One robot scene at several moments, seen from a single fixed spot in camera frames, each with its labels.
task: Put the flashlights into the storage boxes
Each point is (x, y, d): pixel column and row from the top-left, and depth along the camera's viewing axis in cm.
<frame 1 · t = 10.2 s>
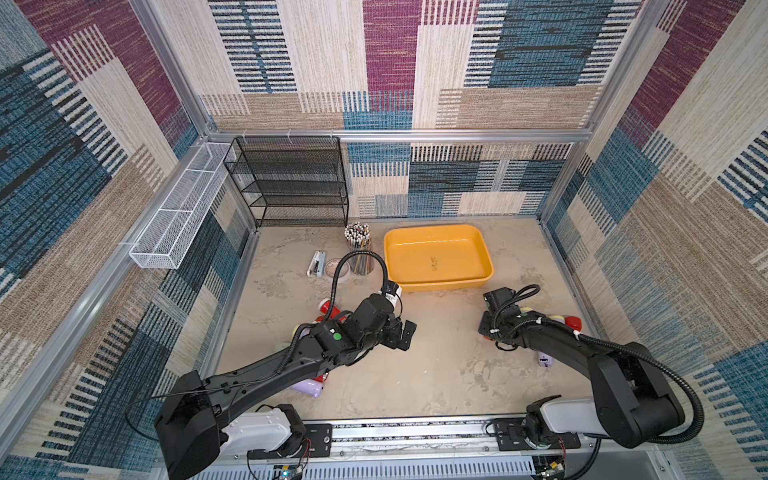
left hand: (403, 321, 77), fingers open
right hand: (492, 331, 92), fingers open
yellow plastic storage tray: (437, 257, 111), on the table
mesh cup of pencils: (359, 238, 93), point 19 cm above the table
beige tape roll: (343, 272, 104), point 3 cm above the table
grey white stapler: (314, 264, 107), point 3 cm above the table

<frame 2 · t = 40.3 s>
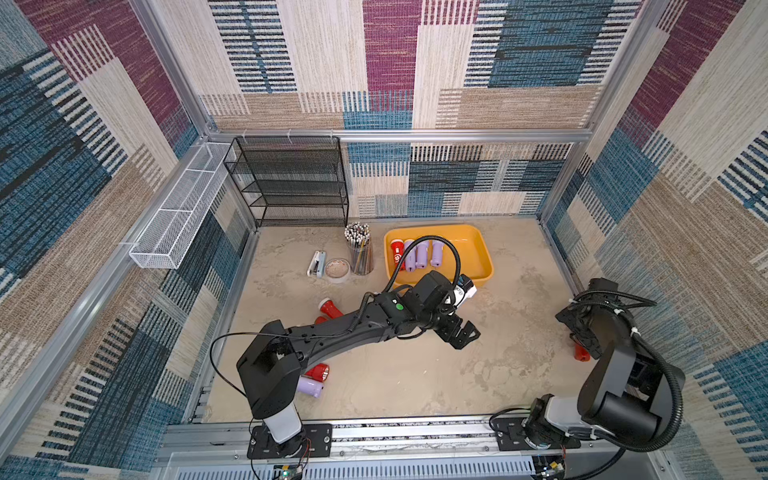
left hand: (468, 324, 74), fingers open
right hand: (580, 337, 85), fingers open
red flashlight white flower: (398, 249, 110), point 4 cm above the table
purple flashlight right: (422, 254, 107), point 5 cm above the table
the other named things where they were.

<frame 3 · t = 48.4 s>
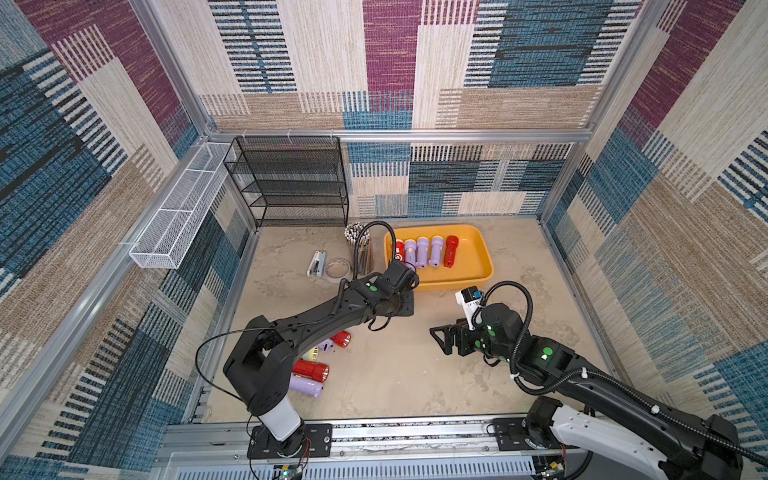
left hand: (410, 304, 85), fingers open
right hand: (448, 331, 77), fingers open
red flashlight far right: (450, 252, 108), point 5 cm above the table
the other named things where they were.

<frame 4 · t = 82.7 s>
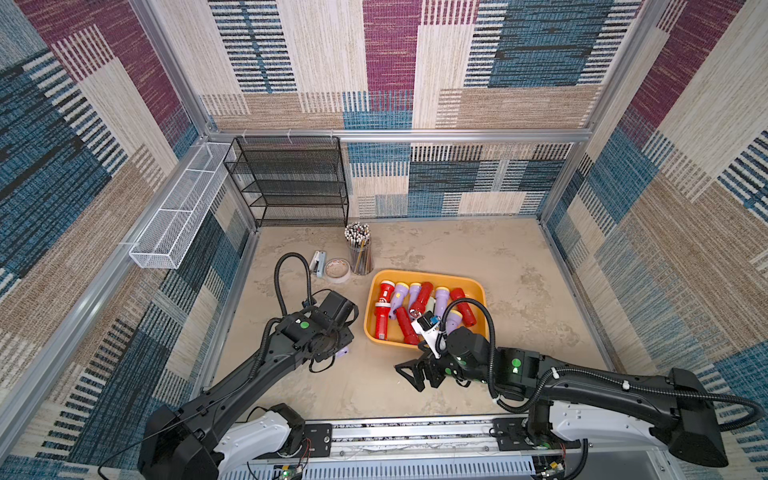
left hand: (347, 337, 80), fingers open
right hand: (413, 360, 72), fingers open
red flashlight white flower: (386, 291, 98), point 4 cm above the table
purple flashlight right: (454, 320, 91), point 4 cm above the table
red flashlight far right: (464, 308, 95), point 3 cm above the table
red flashlight upper left: (381, 320, 91), point 5 cm above the table
red flashlight left: (405, 318, 90), point 6 cm above the table
purple flashlight middle left: (438, 295, 96), point 5 cm above the table
